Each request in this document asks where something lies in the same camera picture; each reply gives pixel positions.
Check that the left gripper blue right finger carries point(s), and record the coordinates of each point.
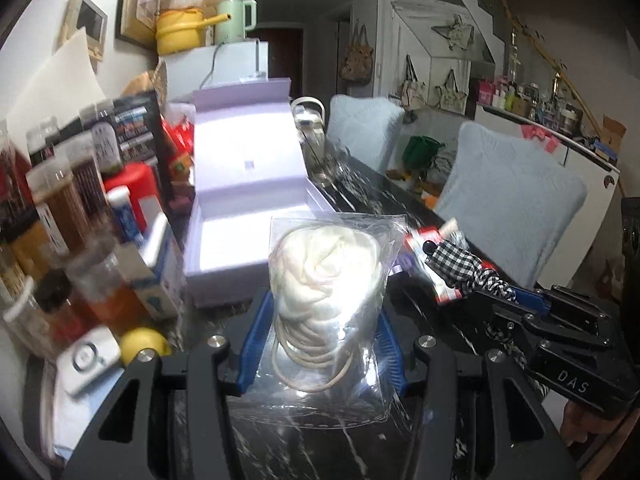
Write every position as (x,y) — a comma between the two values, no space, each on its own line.
(389,354)

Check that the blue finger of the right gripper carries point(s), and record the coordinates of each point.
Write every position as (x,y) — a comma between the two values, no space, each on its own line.
(531,300)

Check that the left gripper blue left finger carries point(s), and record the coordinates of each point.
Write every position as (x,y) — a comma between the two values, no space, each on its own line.
(257,323)

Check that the clear bag with cream item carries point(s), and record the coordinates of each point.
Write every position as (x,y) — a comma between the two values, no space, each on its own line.
(327,278)

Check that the black white checkered scrunchie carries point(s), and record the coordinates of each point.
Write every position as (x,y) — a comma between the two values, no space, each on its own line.
(464,271)

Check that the red white noodle packet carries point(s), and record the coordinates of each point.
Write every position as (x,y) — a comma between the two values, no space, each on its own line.
(413,260)

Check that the checkered cloth doll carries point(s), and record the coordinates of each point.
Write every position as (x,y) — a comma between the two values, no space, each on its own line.
(450,231)

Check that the near light blue chair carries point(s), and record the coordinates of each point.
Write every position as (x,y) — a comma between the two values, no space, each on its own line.
(511,199)

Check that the light blue chair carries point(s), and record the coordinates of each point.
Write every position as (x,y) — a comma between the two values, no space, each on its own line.
(511,199)
(367,127)

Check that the yellow lemon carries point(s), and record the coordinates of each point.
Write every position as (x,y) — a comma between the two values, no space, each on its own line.
(139,339)

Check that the lavender gift box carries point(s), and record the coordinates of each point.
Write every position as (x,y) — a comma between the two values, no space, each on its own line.
(248,170)

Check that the glass mug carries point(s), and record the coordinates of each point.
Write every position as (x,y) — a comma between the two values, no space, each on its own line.
(328,162)

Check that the red plastic container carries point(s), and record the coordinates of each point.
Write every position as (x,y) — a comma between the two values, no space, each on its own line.
(144,195)

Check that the white glass teapot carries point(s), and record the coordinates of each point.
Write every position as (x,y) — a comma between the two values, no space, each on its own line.
(310,119)

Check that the far light blue chair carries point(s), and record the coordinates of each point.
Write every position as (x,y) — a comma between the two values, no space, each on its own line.
(367,127)

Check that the black product box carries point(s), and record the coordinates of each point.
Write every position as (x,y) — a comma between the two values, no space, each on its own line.
(141,138)

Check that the white refrigerator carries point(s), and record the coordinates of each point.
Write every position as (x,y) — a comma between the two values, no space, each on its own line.
(235,73)

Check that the hanging tote bag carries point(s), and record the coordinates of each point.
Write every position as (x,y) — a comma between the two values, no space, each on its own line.
(357,66)

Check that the brown door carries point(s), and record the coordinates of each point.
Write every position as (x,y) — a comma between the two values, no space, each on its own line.
(285,53)

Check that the yellow pot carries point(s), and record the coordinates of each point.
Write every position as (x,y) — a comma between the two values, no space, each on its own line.
(183,29)

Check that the green electric kettle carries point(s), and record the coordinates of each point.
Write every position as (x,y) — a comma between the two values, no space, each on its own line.
(243,19)

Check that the framed picture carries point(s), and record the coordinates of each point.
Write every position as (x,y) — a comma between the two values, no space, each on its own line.
(135,22)

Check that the wall intercom screen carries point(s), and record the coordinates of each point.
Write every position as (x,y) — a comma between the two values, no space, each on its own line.
(85,15)

